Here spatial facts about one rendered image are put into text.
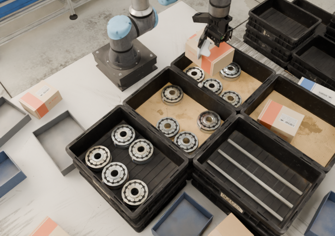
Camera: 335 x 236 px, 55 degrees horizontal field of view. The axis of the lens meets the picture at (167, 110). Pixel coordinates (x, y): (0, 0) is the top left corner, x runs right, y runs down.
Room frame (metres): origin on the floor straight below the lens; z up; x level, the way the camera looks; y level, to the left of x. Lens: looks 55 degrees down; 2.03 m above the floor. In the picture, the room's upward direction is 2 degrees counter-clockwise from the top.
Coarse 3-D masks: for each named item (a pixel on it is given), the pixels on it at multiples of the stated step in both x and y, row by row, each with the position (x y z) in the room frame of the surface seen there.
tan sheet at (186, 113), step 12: (168, 84) 1.00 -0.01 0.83; (156, 96) 0.93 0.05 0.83; (144, 108) 0.86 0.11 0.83; (156, 108) 0.86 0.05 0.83; (168, 108) 0.85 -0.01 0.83; (180, 108) 0.85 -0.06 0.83; (192, 108) 0.85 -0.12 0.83; (204, 108) 0.85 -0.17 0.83; (156, 120) 0.79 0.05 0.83; (180, 120) 0.79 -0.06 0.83; (192, 120) 0.78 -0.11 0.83; (192, 132) 0.72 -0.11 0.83
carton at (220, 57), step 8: (192, 40) 0.98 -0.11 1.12; (192, 48) 0.94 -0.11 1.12; (216, 48) 0.93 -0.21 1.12; (224, 48) 0.93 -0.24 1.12; (232, 48) 0.93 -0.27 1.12; (192, 56) 0.94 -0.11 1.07; (200, 56) 0.90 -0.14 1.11; (208, 56) 0.89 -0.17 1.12; (216, 56) 0.89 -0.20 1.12; (224, 56) 0.89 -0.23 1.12; (232, 56) 0.92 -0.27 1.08; (200, 64) 0.90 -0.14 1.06; (208, 64) 0.87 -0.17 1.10; (216, 64) 0.86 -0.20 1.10; (224, 64) 0.89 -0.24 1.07; (208, 72) 0.87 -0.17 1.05; (216, 72) 0.87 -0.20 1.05
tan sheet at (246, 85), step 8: (192, 64) 1.12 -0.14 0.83; (224, 80) 1.01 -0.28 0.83; (240, 80) 1.00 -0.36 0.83; (248, 80) 1.00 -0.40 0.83; (256, 80) 1.00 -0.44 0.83; (224, 88) 0.96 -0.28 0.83; (232, 88) 0.96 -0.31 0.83; (240, 88) 0.95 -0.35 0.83; (248, 88) 0.95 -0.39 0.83; (256, 88) 0.95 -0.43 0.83; (248, 96) 0.90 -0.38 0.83
